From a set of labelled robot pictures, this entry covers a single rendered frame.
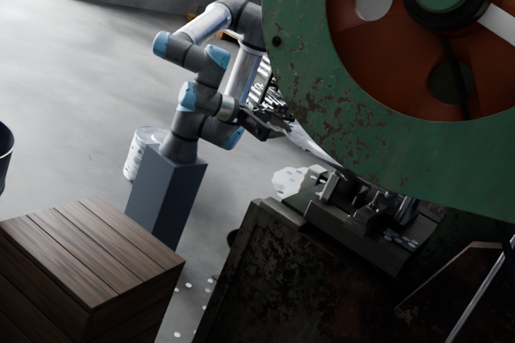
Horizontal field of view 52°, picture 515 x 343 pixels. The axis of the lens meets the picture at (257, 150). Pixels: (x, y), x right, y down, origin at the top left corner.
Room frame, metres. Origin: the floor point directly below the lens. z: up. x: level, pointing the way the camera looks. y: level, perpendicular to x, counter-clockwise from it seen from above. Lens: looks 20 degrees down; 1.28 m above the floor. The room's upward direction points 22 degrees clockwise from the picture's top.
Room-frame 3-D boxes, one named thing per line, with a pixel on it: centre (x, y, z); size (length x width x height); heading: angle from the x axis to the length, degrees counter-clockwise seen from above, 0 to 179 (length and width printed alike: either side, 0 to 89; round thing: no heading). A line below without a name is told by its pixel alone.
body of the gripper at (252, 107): (1.52, 0.07, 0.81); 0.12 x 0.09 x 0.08; 116
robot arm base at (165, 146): (1.88, 0.28, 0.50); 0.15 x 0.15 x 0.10
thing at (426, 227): (1.49, -0.42, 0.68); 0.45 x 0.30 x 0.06; 154
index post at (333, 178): (1.38, -0.23, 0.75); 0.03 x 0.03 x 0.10; 64
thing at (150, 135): (2.48, 0.46, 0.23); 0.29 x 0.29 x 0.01
